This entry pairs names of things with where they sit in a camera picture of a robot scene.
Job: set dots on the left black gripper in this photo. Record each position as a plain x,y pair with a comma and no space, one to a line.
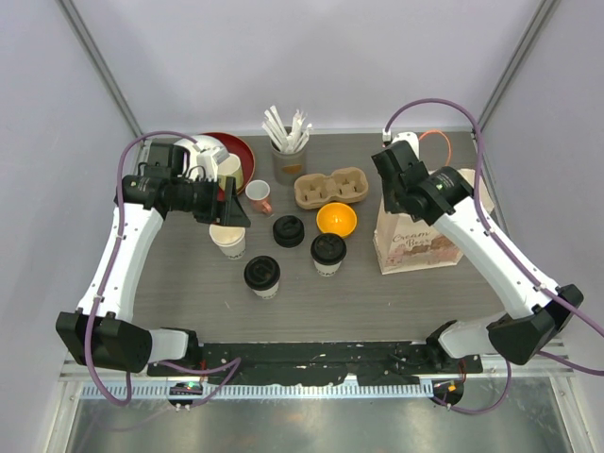
233,212

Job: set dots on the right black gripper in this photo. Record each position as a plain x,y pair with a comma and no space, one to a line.
390,206

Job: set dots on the stack of white paper cups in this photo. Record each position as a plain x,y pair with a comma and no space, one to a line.
229,239

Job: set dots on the stack of black lids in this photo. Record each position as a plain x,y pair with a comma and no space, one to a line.
288,231

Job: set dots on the black lid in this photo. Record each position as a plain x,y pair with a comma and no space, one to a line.
261,273
328,248

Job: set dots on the paper takeout bag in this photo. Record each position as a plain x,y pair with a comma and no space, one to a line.
403,245

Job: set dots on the cardboard cup carrier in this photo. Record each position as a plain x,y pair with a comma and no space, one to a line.
346,185

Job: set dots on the white paper cup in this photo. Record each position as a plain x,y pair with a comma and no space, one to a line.
267,293
327,268

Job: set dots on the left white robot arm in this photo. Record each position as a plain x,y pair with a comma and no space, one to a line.
100,330

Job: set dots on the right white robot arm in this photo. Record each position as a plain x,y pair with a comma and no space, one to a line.
536,307

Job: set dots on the pink mug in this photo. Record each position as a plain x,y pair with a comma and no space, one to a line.
258,193

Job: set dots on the green cup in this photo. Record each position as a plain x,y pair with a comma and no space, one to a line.
231,167

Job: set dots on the red round tray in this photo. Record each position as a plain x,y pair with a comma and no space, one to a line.
237,146

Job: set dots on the grey straw holder cup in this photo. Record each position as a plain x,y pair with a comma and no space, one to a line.
288,167

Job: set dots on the white paper plate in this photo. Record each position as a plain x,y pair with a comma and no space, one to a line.
200,143

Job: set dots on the orange bowl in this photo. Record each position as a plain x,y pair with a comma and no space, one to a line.
337,218

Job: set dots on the wrapped white straws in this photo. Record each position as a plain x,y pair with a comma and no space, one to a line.
287,140

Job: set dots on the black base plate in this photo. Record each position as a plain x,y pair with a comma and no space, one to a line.
323,364

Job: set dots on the aluminium front rail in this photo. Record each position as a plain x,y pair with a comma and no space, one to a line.
173,390

